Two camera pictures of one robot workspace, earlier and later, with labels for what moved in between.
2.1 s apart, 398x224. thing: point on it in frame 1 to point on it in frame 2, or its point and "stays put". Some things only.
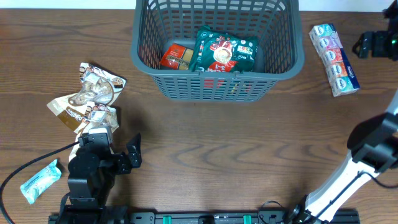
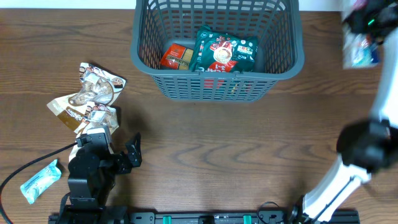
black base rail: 341,217 stays put
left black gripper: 123,160 stays put
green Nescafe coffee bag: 218,52 stays put
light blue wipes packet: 41,182 stays put
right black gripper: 367,45 to 363,23
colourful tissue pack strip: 328,41 to 360,51
